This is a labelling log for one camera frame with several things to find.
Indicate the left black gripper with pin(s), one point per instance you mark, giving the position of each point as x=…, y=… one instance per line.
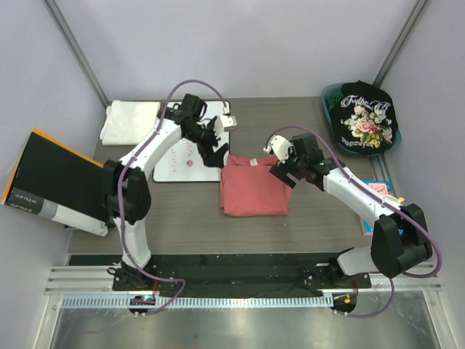
x=211, y=158

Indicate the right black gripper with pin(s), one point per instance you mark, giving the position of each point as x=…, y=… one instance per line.
x=282, y=175

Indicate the pink t shirt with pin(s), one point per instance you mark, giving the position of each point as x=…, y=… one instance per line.
x=248, y=189

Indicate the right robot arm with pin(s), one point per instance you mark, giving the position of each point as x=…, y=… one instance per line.
x=398, y=239

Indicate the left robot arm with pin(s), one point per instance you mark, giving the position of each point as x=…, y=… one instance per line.
x=125, y=191

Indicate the white dry-erase board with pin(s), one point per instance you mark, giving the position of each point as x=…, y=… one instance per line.
x=182, y=162

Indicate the blue picture book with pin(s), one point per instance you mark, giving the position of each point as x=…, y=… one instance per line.
x=367, y=229

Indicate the pink sticky note pad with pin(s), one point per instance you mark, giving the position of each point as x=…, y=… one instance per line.
x=379, y=187

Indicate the black floral t shirt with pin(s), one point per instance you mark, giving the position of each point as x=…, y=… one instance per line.
x=363, y=118

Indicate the folded white t shirt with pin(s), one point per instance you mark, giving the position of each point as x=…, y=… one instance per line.
x=128, y=122

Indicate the teal plastic basket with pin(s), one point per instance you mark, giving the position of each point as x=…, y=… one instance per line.
x=328, y=92

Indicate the black orange clip file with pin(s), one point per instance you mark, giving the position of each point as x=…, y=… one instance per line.
x=53, y=181

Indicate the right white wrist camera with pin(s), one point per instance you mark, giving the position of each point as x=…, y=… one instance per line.
x=280, y=147

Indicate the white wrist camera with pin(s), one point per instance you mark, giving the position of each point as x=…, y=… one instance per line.
x=225, y=123
x=280, y=147

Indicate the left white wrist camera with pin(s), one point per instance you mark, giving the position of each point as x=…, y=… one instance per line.
x=225, y=123

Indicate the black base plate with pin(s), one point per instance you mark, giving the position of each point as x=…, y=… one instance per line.
x=173, y=271

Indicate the slotted cable duct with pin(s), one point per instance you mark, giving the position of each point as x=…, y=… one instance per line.
x=143, y=302

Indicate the aluminium frame rail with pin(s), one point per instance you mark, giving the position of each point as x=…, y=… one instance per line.
x=97, y=279

